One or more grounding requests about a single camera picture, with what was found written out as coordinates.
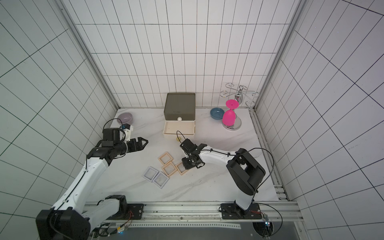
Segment pink plastic goblet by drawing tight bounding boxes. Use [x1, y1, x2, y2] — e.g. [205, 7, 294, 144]
[222, 100, 239, 126]

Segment blue bowl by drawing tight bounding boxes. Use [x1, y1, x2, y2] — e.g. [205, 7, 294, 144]
[210, 108, 225, 120]

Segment aluminium mounting rail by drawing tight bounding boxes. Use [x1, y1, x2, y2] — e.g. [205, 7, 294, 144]
[83, 200, 304, 230]

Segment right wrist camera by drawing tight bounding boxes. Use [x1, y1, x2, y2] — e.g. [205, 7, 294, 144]
[180, 139, 196, 151]

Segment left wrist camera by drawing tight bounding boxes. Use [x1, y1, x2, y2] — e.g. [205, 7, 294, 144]
[120, 124, 134, 142]

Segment peach brooch box top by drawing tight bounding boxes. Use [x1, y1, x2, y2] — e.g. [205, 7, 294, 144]
[158, 152, 174, 166]

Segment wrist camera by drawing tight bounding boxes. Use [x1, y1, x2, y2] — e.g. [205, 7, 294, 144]
[180, 139, 196, 151]
[120, 124, 134, 142]

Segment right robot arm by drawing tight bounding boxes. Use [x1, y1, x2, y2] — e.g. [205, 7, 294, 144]
[180, 139, 266, 220]

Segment chrome glass rack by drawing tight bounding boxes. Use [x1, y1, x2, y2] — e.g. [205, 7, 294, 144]
[220, 83, 260, 131]

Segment white brooch box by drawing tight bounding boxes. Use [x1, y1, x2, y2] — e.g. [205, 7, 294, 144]
[143, 167, 159, 182]
[152, 172, 169, 189]

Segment white brooch box left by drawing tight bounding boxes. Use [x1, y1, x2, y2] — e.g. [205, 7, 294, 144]
[143, 167, 159, 182]

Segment purple bowl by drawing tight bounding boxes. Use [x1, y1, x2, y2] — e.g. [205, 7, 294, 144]
[118, 112, 134, 125]

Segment white brooch box right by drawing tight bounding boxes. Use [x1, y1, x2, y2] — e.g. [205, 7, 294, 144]
[152, 172, 169, 189]

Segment three-tier drawer cabinet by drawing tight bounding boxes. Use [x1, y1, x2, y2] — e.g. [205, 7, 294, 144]
[163, 93, 196, 140]

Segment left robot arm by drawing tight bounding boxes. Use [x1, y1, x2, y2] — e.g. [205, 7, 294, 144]
[36, 125, 149, 240]

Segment peach brooch box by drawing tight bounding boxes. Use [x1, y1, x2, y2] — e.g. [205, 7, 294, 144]
[162, 161, 178, 178]
[176, 162, 188, 176]
[158, 152, 174, 166]

